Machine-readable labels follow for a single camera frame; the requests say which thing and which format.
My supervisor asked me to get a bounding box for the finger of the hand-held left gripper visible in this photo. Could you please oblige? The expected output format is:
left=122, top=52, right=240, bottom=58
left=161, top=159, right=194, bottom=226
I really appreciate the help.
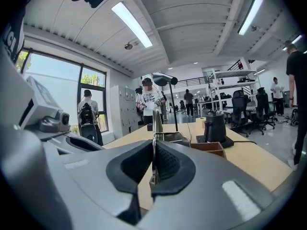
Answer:
left=39, top=130, right=104, bottom=149
left=44, top=140, right=106, bottom=156

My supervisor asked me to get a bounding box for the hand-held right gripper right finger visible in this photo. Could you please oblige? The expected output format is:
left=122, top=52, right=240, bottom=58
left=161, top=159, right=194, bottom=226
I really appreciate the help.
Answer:
left=143, top=140, right=274, bottom=230

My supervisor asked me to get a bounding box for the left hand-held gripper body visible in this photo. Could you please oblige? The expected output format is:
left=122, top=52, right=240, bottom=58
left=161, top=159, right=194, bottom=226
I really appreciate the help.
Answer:
left=18, top=75, right=71, bottom=134

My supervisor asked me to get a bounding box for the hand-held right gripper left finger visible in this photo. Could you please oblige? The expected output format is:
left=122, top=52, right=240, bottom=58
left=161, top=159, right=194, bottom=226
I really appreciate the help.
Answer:
left=59, top=139, right=154, bottom=226

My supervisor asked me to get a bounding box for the brown wooden organizer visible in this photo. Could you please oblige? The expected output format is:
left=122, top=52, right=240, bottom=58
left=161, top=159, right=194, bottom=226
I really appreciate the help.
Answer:
left=189, top=141, right=227, bottom=159

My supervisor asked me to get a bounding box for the black-framed window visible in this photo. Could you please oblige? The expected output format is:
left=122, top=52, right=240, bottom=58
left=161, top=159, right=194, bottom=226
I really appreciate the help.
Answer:
left=15, top=50, right=109, bottom=134

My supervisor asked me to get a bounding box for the grey and black backpack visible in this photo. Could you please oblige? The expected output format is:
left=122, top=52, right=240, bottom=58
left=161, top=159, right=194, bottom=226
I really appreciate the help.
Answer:
left=79, top=103, right=98, bottom=144

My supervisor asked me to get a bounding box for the black kettle base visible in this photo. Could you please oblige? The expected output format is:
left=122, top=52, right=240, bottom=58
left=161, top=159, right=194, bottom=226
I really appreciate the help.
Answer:
left=196, top=135, right=235, bottom=149

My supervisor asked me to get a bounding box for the black electric kettle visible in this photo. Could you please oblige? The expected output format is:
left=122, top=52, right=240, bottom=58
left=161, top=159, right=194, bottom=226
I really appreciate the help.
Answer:
left=203, top=111, right=227, bottom=143

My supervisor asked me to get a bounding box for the grey locker cabinet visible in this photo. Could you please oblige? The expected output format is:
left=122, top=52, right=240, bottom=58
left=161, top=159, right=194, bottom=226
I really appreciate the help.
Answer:
left=110, top=84, right=140, bottom=138

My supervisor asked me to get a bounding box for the person's black shirt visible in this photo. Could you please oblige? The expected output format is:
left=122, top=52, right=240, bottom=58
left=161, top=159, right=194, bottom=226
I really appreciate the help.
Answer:
left=0, top=5, right=26, bottom=62

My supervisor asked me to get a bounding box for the black office chair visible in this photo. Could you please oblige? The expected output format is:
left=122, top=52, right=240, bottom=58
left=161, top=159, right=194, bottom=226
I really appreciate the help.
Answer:
left=231, top=90, right=253, bottom=138
left=253, top=87, right=277, bottom=136

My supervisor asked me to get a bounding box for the round ceiling fixture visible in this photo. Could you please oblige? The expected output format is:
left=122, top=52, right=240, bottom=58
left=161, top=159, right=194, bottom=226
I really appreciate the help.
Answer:
left=124, top=41, right=140, bottom=51

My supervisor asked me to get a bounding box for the black balcony railing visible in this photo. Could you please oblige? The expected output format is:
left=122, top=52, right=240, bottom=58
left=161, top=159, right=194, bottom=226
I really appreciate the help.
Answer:
left=162, top=76, right=210, bottom=91

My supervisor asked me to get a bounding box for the white shelving rack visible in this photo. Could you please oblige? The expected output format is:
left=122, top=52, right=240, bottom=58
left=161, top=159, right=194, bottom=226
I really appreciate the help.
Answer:
left=207, top=68, right=262, bottom=110

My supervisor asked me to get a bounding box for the black desk lamp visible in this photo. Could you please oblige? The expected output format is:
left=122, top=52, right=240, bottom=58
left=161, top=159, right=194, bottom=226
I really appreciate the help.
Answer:
left=151, top=71, right=179, bottom=132

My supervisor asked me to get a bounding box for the ceiling light panel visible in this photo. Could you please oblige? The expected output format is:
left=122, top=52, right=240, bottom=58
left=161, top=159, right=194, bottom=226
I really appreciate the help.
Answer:
left=110, top=1, right=154, bottom=49
left=237, top=0, right=265, bottom=36

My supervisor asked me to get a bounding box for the black kettle cable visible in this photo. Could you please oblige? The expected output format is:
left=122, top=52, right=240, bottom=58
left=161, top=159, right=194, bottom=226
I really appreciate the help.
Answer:
left=232, top=140, right=258, bottom=146

